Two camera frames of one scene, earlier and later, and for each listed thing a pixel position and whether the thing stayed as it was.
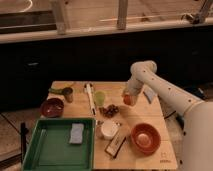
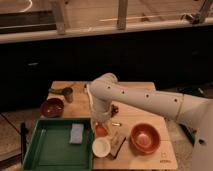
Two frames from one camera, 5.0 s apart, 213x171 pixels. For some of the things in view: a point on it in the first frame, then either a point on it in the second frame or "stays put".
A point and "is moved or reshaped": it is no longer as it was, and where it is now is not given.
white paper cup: [109, 128] -> [101, 147]
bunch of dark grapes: [109, 111] stays put
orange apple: [127, 99] is moved or reshaped
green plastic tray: [49, 147] stays put
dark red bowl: [52, 107] stays put
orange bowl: [146, 138] stays put
